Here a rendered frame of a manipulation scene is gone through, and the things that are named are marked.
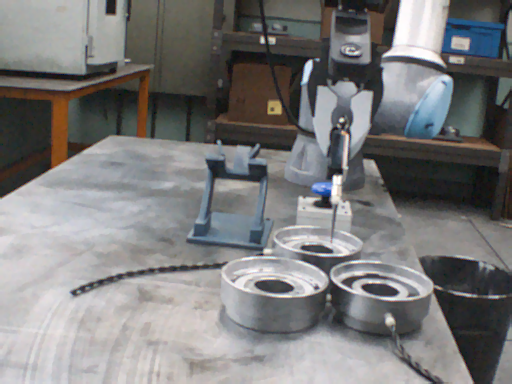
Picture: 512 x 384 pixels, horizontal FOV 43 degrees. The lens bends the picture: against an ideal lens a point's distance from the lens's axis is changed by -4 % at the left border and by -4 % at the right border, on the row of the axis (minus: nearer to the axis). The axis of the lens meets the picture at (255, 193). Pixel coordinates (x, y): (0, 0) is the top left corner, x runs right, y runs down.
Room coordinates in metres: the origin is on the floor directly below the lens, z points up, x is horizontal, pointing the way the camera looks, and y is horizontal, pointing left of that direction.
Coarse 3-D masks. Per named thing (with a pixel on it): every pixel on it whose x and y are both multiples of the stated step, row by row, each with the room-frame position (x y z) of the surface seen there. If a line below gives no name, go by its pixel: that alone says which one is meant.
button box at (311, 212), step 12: (300, 204) 0.88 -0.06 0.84; (312, 204) 0.88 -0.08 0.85; (324, 204) 0.87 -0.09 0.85; (348, 204) 0.90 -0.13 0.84; (300, 216) 0.85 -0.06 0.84; (312, 216) 0.85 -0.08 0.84; (324, 216) 0.85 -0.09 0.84; (336, 216) 0.85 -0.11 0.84; (348, 216) 0.85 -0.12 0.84; (336, 228) 0.85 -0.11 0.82; (348, 228) 0.85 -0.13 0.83
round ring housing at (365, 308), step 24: (360, 264) 0.68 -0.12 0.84; (384, 264) 0.68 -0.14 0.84; (336, 288) 0.61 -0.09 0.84; (360, 288) 0.63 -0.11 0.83; (384, 288) 0.65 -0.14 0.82; (432, 288) 0.61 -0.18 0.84; (336, 312) 0.62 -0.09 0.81; (360, 312) 0.59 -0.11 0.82; (384, 312) 0.58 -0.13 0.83; (408, 312) 0.58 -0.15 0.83
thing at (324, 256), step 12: (288, 228) 0.78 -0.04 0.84; (300, 228) 0.79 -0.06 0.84; (312, 228) 0.79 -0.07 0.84; (324, 228) 0.79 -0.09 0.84; (276, 240) 0.73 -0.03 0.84; (288, 240) 0.77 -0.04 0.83; (324, 240) 0.78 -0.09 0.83; (336, 240) 0.78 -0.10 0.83; (348, 240) 0.77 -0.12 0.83; (360, 240) 0.75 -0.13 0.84; (276, 252) 0.72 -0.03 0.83; (288, 252) 0.70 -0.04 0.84; (300, 252) 0.70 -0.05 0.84; (312, 252) 0.76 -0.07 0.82; (324, 252) 0.76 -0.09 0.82; (336, 252) 0.74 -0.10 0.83; (360, 252) 0.72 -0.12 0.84; (312, 264) 0.69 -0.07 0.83; (324, 264) 0.69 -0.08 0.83; (336, 264) 0.69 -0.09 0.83
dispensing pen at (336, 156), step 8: (344, 120) 0.85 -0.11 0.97; (344, 128) 0.85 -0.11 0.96; (336, 136) 0.83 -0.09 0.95; (344, 136) 0.83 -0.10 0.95; (336, 144) 0.82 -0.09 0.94; (336, 152) 0.82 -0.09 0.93; (336, 160) 0.81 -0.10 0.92; (328, 168) 0.81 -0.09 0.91; (336, 168) 0.80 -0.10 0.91; (328, 176) 0.83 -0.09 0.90; (336, 176) 0.81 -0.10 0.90; (336, 184) 0.81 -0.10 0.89; (336, 192) 0.80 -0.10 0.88; (336, 200) 0.80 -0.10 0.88; (336, 208) 0.79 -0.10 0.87
